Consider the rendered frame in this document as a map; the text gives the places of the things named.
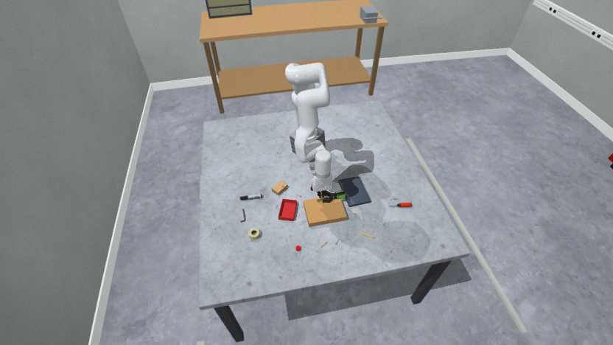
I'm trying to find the white marker pen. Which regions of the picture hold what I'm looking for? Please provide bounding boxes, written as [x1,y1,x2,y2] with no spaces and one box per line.
[240,194,262,200]

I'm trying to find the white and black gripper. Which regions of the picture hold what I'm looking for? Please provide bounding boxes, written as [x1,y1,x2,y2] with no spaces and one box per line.
[310,172,332,198]

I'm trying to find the red rectangular tray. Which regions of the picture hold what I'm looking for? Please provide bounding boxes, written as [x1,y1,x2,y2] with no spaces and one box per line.
[279,198,297,221]

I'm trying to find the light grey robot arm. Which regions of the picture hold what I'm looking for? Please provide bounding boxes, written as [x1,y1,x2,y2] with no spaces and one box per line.
[285,63,332,179]

